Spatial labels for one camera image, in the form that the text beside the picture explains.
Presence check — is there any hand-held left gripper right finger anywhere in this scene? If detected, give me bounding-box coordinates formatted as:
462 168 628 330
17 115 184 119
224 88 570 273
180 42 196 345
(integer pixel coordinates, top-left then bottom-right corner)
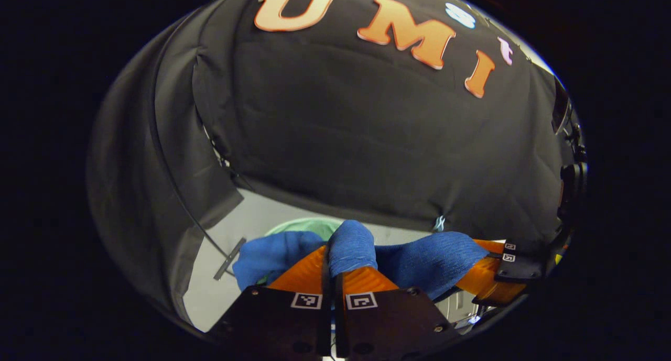
333 269 463 359

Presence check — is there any green laundry hamper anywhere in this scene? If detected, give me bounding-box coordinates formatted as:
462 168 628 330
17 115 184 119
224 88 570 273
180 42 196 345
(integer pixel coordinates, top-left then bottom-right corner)
265 217 344 242

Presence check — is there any blue corduroy jacket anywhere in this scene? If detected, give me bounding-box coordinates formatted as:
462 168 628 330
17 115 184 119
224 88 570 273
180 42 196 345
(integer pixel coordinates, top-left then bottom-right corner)
232 220 491 301

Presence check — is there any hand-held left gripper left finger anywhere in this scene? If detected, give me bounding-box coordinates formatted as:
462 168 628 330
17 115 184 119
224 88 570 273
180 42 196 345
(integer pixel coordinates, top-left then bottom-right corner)
209 244 333 359

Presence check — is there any black backdrop cloth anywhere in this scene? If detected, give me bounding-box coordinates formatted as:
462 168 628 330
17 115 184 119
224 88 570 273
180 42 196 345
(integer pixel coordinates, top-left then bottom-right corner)
191 0 567 246

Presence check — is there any plain black cloth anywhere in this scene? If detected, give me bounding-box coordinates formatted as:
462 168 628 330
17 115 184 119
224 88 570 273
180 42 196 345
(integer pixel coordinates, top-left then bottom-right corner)
86 10 244 312

